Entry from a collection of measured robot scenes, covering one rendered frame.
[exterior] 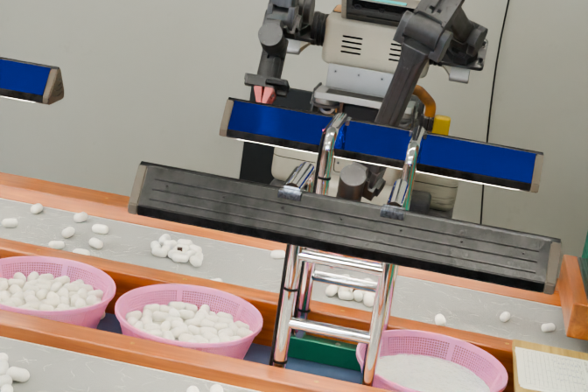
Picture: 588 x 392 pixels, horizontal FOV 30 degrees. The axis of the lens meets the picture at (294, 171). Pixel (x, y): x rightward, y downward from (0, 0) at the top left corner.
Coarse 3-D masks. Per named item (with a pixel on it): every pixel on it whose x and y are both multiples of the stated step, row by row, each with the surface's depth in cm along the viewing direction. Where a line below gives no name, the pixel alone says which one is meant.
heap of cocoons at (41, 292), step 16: (32, 272) 212; (0, 288) 204; (16, 288) 203; (32, 288) 205; (48, 288) 207; (64, 288) 206; (80, 288) 209; (16, 304) 198; (32, 304) 198; (48, 304) 200; (64, 304) 200; (80, 304) 201
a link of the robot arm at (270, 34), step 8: (264, 16) 260; (296, 16) 259; (264, 24) 251; (272, 24) 250; (280, 24) 251; (296, 24) 258; (264, 32) 250; (272, 32) 250; (280, 32) 250; (288, 32) 258; (296, 32) 260; (264, 40) 250; (272, 40) 250; (280, 40) 250; (264, 48) 253; (272, 48) 251; (280, 48) 253
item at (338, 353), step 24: (336, 120) 205; (408, 144) 197; (408, 168) 195; (408, 192) 197; (312, 264) 203; (312, 288) 205; (360, 288) 203; (312, 336) 209; (312, 360) 207; (336, 360) 206
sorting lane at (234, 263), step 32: (0, 224) 236; (32, 224) 239; (64, 224) 242; (128, 224) 248; (96, 256) 226; (128, 256) 228; (224, 256) 237; (256, 256) 240; (256, 288) 222; (320, 288) 227; (416, 288) 235; (448, 288) 237; (416, 320) 217; (448, 320) 219; (480, 320) 222; (512, 320) 224; (544, 320) 227
